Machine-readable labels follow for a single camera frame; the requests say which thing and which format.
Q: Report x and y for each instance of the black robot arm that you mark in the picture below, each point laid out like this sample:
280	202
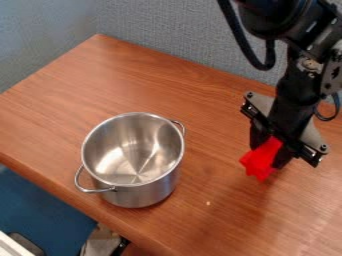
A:
309	26

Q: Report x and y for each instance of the red plastic block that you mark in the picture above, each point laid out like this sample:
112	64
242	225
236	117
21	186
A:
259	160

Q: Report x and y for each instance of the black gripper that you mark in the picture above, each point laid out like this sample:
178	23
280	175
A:
285	117

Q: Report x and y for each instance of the grey cloth under table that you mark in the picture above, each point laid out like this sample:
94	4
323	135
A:
102	242

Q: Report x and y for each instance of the stainless steel pot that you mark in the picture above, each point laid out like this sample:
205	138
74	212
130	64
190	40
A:
132	154

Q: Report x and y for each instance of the white object bottom left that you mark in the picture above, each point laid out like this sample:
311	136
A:
10	248

